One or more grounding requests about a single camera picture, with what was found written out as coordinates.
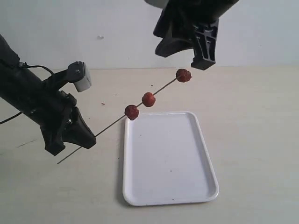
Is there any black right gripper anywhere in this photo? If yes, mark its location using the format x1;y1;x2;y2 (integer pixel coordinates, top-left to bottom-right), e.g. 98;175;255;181
153;0;220;71

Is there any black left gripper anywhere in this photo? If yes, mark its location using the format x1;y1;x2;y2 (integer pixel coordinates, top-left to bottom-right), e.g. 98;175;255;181
18;74;96;156

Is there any red meatball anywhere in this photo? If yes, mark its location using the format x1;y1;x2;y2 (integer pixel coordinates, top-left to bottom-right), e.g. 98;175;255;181
142;92;156;107
176;69;192;83
124;105;139;120

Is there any thin metal skewer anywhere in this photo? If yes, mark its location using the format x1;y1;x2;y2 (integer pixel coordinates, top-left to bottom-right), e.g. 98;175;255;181
56;78;177;165

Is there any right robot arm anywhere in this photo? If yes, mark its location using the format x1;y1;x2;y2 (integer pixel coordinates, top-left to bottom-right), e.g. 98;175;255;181
154;0;237;70

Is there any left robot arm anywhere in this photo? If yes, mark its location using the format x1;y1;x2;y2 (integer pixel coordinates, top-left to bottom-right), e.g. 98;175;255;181
0;37;96;156

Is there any white rectangular plastic tray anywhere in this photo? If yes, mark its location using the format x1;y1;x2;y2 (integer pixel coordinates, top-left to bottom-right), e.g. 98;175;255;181
122;111;219;206

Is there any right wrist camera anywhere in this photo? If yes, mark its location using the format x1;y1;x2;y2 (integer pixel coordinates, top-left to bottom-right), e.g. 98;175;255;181
144;0;169;9

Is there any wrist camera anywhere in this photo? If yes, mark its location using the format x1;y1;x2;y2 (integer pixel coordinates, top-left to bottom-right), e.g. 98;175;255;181
67;61;92;92
144;0;169;9

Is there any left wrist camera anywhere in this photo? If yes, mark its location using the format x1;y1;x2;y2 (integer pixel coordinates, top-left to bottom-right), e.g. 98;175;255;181
67;61;92;92

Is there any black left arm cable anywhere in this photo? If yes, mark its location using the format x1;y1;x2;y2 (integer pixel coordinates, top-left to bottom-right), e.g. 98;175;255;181
0;62;56;124

